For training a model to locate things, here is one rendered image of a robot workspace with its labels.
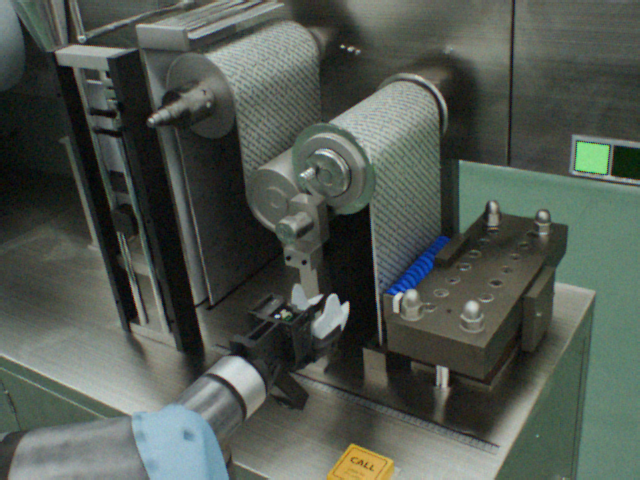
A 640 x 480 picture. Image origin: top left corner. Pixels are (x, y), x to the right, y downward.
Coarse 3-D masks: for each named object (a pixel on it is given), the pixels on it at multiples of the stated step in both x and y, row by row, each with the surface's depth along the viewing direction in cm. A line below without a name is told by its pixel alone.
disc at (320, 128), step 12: (312, 132) 108; (324, 132) 107; (336, 132) 105; (348, 132) 104; (300, 144) 110; (348, 144) 105; (360, 144) 104; (360, 156) 105; (372, 168) 105; (372, 180) 106; (372, 192) 107; (360, 204) 109
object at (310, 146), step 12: (312, 144) 108; (324, 144) 107; (336, 144) 106; (300, 156) 110; (348, 156) 105; (300, 168) 112; (360, 168) 105; (360, 180) 106; (312, 192) 112; (348, 192) 108; (360, 192) 107; (336, 204) 111; (348, 204) 110
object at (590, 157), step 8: (584, 144) 119; (592, 144) 118; (584, 152) 120; (592, 152) 119; (600, 152) 118; (576, 160) 121; (584, 160) 120; (592, 160) 120; (600, 160) 119; (576, 168) 122; (584, 168) 121; (592, 168) 120; (600, 168) 120
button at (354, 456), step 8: (352, 448) 104; (360, 448) 103; (344, 456) 102; (352, 456) 102; (360, 456) 102; (368, 456) 102; (376, 456) 102; (336, 464) 101; (344, 464) 101; (352, 464) 101; (360, 464) 101; (368, 464) 101; (376, 464) 101; (384, 464) 100; (392, 464) 101; (336, 472) 100; (344, 472) 100; (352, 472) 100; (360, 472) 100; (368, 472) 99; (376, 472) 99; (384, 472) 99; (392, 472) 101
